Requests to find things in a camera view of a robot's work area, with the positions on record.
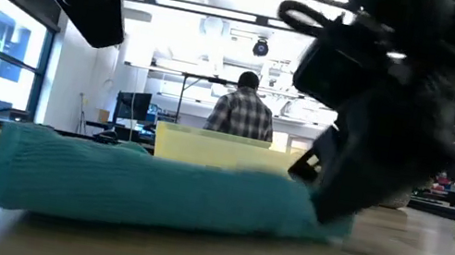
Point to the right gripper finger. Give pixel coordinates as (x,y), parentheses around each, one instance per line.
(314,157)
(354,182)

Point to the teal microfiber towel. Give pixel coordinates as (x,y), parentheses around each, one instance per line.
(128,185)

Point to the yellow translucent plastic basket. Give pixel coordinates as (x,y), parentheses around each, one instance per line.
(214,148)

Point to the long fluorescent light strip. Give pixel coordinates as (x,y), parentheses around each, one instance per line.
(206,9)

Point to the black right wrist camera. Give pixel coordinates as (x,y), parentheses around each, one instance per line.
(341,68)

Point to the black dome camera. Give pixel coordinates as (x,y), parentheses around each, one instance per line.
(261,47)

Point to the black gantry frame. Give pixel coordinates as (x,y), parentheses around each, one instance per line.
(199,77)

